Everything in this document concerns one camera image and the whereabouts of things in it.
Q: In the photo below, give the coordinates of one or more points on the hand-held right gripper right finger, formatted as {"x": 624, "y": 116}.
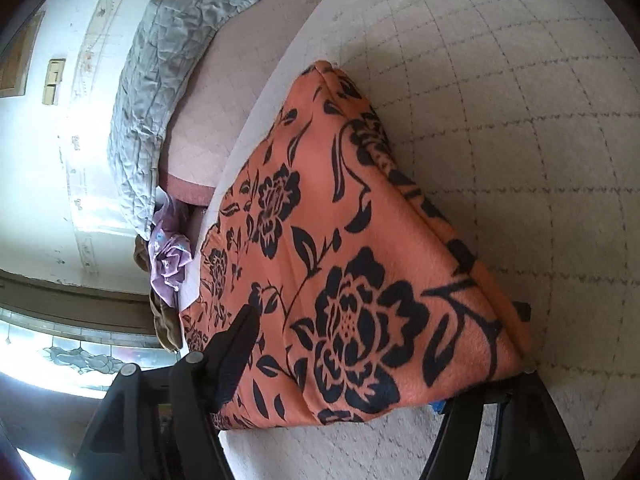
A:
{"x": 550, "y": 425}

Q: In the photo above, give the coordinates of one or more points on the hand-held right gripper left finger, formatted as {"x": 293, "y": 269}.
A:
{"x": 235, "y": 355}

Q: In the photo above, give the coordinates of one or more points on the orange black floral blouse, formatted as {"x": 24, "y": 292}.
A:
{"x": 350, "y": 210}

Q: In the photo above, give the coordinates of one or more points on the brown cloth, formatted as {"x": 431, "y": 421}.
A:
{"x": 167, "y": 325}

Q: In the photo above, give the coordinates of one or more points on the purple floral cloth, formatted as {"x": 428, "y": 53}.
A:
{"x": 167, "y": 260}

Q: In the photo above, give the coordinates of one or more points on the stained glass door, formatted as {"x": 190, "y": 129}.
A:
{"x": 75, "y": 360}

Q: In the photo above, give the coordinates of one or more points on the grey quilted pillow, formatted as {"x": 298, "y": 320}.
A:
{"x": 150, "y": 110}

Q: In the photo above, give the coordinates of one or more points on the pink bolster pillow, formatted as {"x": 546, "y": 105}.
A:
{"x": 225, "y": 85}

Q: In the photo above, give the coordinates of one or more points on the small framed picture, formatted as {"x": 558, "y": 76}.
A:
{"x": 17, "y": 55}

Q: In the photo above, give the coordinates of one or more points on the beige light switch panel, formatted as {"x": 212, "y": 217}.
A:
{"x": 53, "y": 82}

